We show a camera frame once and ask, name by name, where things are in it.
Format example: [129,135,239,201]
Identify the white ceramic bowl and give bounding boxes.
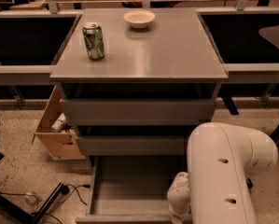
[123,9,155,29]

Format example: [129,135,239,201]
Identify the wooden box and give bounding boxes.
[35,88,83,160]

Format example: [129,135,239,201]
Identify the black stand base left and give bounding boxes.
[0,183,69,224]

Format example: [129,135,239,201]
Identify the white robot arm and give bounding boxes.
[167,122,278,224]

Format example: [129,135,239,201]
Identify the white bottle in box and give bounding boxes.
[51,113,66,133]

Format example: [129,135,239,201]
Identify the green soda can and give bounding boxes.
[82,22,105,60]

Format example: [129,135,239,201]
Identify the grey drawer cabinet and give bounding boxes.
[49,7,230,180]

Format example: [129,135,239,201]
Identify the black cable on floor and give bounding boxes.
[0,184,91,224]

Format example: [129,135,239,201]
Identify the grey top drawer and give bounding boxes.
[60,99,216,126]

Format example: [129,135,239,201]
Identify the grey drawer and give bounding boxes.
[60,99,216,126]
[76,156,187,224]
[77,136,188,156]

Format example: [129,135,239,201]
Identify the grey middle drawer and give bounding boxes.
[77,136,188,156]

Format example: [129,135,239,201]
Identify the grey bottom drawer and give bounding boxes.
[76,156,187,224]

